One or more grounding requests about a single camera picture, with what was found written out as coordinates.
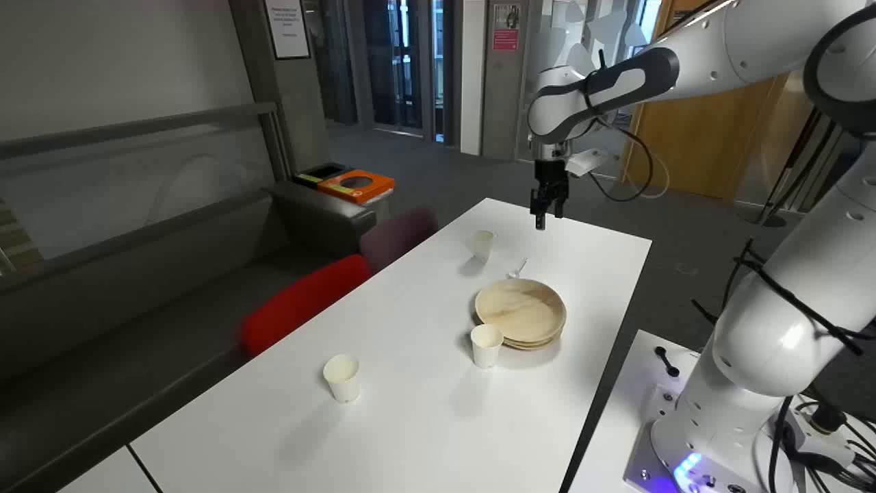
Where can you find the dark glass entrance doors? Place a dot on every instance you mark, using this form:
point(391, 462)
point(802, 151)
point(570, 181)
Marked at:
point(391, 65)

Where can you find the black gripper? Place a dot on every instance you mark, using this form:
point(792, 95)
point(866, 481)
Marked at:
point(551, 180)

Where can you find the red upholstered chair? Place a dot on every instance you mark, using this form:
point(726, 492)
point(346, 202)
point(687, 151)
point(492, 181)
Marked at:
point(305, 303)

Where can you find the wooden door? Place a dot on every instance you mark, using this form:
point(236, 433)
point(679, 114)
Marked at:
point(707, 139)

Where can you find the maroon upholstered chair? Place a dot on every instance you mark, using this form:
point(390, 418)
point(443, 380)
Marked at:
point(397, 236)

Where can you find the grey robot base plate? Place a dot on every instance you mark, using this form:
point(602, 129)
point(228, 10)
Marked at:
point(651, 456)

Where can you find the glass balustrade with rail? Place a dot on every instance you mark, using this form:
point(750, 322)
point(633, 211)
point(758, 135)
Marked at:
point(136, 181)

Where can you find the white wall poster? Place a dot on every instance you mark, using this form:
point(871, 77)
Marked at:
point(287, 28)

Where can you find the white paper cup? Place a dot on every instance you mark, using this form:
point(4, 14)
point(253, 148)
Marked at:
point(480, 241)
point(340, 377)
point(486, 345)

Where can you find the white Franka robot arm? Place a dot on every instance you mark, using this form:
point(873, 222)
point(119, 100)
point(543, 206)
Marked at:
point(793, 303)

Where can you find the small clear utensil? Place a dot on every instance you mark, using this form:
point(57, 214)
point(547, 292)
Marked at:
point(517, 270)

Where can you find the dark grey sofa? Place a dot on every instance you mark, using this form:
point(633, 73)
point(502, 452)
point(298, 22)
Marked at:
point(136, 352)

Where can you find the orange recycling bin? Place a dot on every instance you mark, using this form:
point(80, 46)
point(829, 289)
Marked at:
point(360, 188)

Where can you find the pink door sign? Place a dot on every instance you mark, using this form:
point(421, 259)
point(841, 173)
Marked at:
point(503, 39)

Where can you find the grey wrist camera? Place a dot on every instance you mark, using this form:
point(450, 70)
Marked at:
point(584, 165)

